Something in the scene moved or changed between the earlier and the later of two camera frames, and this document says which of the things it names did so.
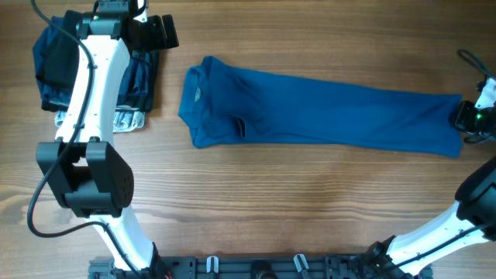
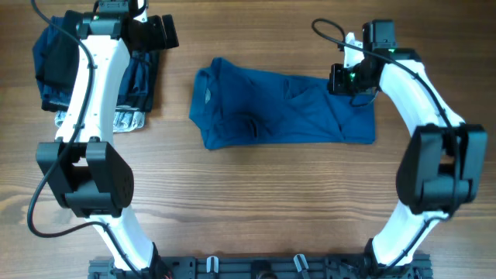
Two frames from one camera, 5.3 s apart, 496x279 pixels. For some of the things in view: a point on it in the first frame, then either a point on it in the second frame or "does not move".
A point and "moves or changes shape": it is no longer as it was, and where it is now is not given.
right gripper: [461, 122] → [335, 85]
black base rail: [262, 266] does not move
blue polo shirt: [223, 104] moves or changes shape
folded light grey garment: [124, 120] does not move
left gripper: [159, 43] does not move
